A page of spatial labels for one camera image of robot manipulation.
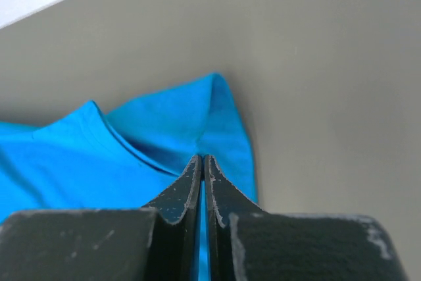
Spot blue t shirt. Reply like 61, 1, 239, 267
1, 74, 257, 280

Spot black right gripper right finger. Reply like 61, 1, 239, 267
203, 155, 408, 280

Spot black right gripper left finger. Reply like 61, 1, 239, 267
1, 155, 202, 280

